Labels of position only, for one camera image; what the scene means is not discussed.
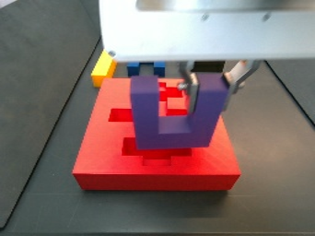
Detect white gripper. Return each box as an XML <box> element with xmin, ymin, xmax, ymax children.
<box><xmin>99</xmin><ymin>0</ymin><xmax>315</xmax><ymax>113</ymax></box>

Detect purple U-shaped block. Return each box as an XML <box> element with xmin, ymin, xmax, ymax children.
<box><xmin>131</xmin><ymin>73</ymin><xmax>228</xmax><ymax>149</ymax></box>

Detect red puzzle board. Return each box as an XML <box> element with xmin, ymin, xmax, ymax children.
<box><xmin>72</xmin><ymin>78</ymin><xmax>241</xmax><ymax>191</ymax></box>

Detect blue U-shaped block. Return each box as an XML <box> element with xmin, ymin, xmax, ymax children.
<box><xmin>127</xmin><ymin>61</ymin><xmax>165</xmax><ymax>77</ymax></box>

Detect yellow bar block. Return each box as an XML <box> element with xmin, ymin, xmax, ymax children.
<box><xmin>91</xmin><ymin>50</ymin><xmax>117</xmax><ymax>88</ymax></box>

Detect black angled bracket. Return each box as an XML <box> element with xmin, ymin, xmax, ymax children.
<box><xmin>191</xmin><ymin>61</ymin><xmax>225</xmax><ymax>73</ymax></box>

